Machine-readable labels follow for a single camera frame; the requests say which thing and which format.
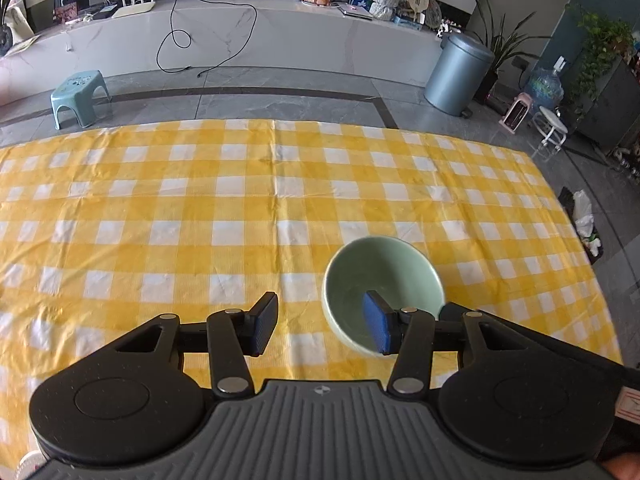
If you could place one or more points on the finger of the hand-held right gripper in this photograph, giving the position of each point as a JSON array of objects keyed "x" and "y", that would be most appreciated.
[{"x": 450, "y": 311}]

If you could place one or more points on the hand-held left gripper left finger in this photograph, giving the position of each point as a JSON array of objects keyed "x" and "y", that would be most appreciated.
[{"x": 262, "y": 325}]

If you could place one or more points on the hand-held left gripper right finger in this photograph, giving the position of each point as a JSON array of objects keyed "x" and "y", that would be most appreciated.
[{"x": 378, "y": 325}]

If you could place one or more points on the green ceramic bowl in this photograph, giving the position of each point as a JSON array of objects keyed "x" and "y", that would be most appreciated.
[{"x": 370, "y": 270}]

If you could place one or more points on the yellow checked tablecloth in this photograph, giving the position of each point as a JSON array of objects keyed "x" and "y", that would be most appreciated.
[{"x": 200, "y": 210}]

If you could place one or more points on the white plastic bag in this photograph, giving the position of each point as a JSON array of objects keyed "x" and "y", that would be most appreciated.
[{"x": 584, "y": 215}]

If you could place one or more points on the pink small heater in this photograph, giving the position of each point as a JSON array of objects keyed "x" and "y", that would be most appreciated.
[{"x": 516, "y": 114}]

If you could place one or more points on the white round stool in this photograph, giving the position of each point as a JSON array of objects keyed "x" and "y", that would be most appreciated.
[{"x": 550, "y": 125}]

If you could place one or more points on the grey metal trash can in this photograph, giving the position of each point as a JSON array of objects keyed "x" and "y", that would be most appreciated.
[{"x": 457, "y": 77}]

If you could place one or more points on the blue water jug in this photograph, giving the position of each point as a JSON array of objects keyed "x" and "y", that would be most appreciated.
[{"x": 545, "y": 87}]

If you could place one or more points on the dark grey cabinet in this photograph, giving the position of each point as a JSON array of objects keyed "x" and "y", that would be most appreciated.
[{"x": 615, "y": 105}]

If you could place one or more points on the tall potted leafy plant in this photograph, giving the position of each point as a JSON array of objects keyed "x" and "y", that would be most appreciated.
[{"x": 500, "y": 50}]

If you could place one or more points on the white marble media console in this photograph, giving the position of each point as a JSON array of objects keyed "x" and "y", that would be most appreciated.
[{"x": 300, "y": 35}]

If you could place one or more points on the green plastic step stool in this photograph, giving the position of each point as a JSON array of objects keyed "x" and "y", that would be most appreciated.
[{"x": 80, "y": 91}]

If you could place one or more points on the patterned round fan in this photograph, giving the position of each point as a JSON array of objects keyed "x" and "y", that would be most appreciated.
[{"x": 435, "y": 14}]

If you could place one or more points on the climbing vine plant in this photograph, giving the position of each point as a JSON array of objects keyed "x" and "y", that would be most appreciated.
[{"x": 600, "y": 45}]

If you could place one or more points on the round paper hand fan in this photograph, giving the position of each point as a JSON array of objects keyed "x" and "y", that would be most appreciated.
[{"x": 417, "y": 2}]

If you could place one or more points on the flat grey laptop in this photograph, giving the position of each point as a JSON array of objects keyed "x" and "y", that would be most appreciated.
[{"x": 356, "y": 13}]

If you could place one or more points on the white wrapped basket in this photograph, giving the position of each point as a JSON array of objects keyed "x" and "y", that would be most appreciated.
[{"x": 385, "y": 4}]

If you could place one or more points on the small photo frame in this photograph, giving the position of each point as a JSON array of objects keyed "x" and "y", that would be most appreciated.
[{"x": 66, "y": 13}]

